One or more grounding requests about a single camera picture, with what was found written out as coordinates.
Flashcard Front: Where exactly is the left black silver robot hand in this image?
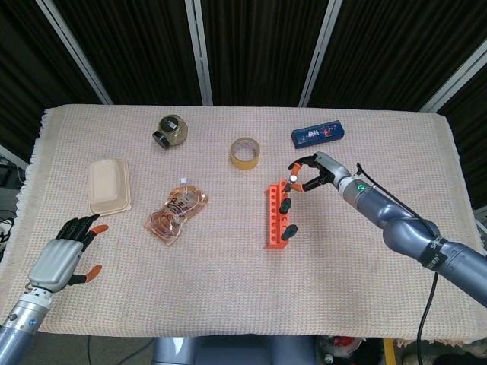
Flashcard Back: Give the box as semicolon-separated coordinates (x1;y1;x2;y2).
27;213;110;294

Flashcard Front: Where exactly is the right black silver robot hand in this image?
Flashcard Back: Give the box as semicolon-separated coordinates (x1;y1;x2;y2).
287;151;351;194

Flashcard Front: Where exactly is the orange screwdriver rack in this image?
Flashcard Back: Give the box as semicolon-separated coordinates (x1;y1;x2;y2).
262;179;291;251

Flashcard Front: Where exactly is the dark blue rectangular box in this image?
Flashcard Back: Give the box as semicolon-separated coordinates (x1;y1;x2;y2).
291;119;346;150

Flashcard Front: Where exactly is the yellow tape roll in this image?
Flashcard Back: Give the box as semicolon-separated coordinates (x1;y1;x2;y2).
229;137;262;170

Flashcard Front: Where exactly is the beige lidded food container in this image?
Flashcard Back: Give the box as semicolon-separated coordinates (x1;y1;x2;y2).
88;157;132;217

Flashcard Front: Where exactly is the orange-brown sauce pouch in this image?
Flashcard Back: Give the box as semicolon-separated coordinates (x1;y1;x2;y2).
143;176;211;247

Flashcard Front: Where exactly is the beige woven tablecloth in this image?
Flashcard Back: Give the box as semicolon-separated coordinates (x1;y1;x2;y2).
0;104;487;347

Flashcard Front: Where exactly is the glass jar with black lid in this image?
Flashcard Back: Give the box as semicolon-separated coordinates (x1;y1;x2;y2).
151;115;189;149

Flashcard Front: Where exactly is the black waste bin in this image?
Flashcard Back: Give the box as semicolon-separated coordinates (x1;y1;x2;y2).
316;336;385;365

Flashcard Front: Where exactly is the grey robot torso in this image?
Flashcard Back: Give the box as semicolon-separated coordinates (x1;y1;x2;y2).
151;336;317;365

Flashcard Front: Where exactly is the yellow strip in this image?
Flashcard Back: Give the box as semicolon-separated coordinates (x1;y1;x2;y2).
383;338;397;365

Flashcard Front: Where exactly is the white metal partition post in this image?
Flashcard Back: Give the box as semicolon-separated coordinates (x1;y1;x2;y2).
298;0;343;107
0;144;30;172
36;0;114;106
185;0;214;106
420;49;487;113

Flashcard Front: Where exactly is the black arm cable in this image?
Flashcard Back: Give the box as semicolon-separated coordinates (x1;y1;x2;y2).
355;162;442;365

